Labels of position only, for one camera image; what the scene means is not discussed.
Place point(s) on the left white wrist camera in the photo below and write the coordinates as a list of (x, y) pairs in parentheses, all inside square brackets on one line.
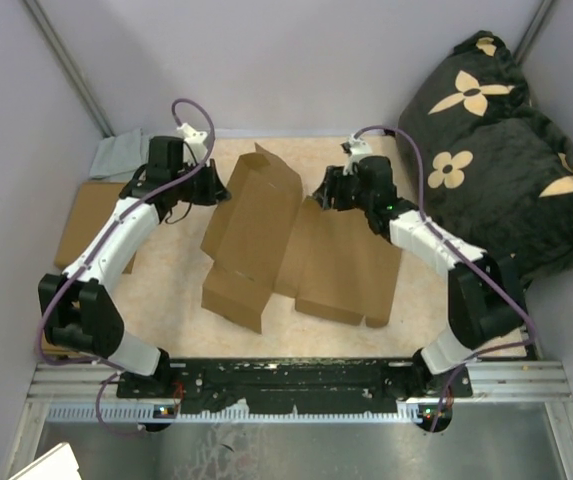
[(197, 140)]

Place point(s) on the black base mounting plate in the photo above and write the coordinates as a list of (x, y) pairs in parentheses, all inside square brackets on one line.
[(309, 387)]

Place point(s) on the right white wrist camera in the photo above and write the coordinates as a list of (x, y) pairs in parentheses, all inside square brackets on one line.
[(356, 150)]

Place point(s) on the white paper sheet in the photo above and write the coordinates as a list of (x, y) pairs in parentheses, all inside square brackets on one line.
[(59, 463)]

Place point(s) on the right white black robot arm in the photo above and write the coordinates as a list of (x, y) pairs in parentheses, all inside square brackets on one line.
[(484, 295)]

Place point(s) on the folded brown box upper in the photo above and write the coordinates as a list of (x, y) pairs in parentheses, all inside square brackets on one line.
[(92, 207)]

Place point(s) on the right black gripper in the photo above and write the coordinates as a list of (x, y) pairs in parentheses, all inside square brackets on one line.
[(331, 187)]

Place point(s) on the grey cloth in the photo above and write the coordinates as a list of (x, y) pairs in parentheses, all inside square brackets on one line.
[(118, 157)]

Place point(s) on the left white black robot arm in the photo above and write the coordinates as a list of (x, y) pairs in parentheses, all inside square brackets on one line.
[(78, 313)]

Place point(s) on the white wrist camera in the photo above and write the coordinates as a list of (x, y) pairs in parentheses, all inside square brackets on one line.
[(197, 140), (356, 150)]

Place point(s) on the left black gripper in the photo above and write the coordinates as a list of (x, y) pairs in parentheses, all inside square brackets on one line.
[(215, 191)]

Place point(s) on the black floral pillow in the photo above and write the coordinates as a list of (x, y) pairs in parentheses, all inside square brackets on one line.
[(490, 167)]

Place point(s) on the brown cardboard box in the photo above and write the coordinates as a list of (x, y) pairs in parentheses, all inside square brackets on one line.
[(270, 238)]

